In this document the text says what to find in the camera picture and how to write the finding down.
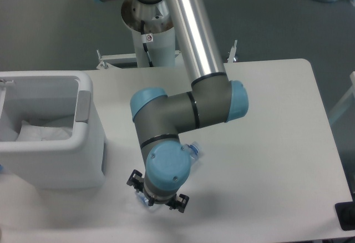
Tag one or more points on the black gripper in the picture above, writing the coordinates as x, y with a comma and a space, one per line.
174, 202

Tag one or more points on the clear plastic water bottle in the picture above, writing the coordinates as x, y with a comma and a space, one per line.
167, 168

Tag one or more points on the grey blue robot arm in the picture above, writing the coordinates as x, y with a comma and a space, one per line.
213, 98

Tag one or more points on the white trash can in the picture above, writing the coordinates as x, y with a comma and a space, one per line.
55, 99

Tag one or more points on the black device at table edge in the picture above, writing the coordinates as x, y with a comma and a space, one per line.
345, 214

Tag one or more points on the white metal base frame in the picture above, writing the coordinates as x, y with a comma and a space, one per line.
130, 61

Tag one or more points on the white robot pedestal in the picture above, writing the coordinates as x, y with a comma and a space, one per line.
152, 31

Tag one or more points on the white frame at right edge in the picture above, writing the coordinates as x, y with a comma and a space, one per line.
343, 104

